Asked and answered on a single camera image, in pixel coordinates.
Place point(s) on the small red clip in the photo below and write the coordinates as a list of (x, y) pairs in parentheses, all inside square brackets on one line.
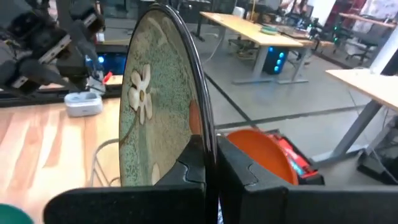
[(107, 77)]

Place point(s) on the large green plate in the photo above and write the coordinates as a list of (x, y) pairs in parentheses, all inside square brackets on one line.
[(12, 216)]

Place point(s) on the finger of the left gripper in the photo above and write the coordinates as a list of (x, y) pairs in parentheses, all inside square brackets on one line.
[(46, 73), (87, 18)]

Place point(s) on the grey desk leg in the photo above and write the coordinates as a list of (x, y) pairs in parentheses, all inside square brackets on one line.
[(354, 130)]

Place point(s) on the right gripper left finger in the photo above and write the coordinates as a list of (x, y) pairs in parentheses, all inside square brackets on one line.
[(124, 205)]

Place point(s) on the red black power station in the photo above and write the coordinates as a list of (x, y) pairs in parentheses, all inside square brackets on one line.
[(292, 152)]

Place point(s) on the black camera stand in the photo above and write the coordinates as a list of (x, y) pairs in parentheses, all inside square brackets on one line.
[(379, 168)]

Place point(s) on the computer tower blue lights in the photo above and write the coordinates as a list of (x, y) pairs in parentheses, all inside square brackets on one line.
[(275, 60), (115, 63)]

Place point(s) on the black office chair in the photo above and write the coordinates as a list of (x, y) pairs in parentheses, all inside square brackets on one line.
[(362, 37)]

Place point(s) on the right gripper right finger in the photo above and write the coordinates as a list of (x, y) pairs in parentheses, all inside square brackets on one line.
[(280, 205)]

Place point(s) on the small green dish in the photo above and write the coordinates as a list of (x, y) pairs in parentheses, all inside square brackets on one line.
[(269, 30)]

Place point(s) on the orange plate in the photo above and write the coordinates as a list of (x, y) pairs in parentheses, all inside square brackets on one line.
[(264, 152)]

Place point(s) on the light wooden desk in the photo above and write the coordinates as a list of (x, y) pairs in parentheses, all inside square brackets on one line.
[(248, 31), (367, 84)]

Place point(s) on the floral green plate dark rim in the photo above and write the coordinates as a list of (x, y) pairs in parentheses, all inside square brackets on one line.
[(161, 93)]

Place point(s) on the white dish brush holder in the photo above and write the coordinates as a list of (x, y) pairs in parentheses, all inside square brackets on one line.
[(83, 105)]

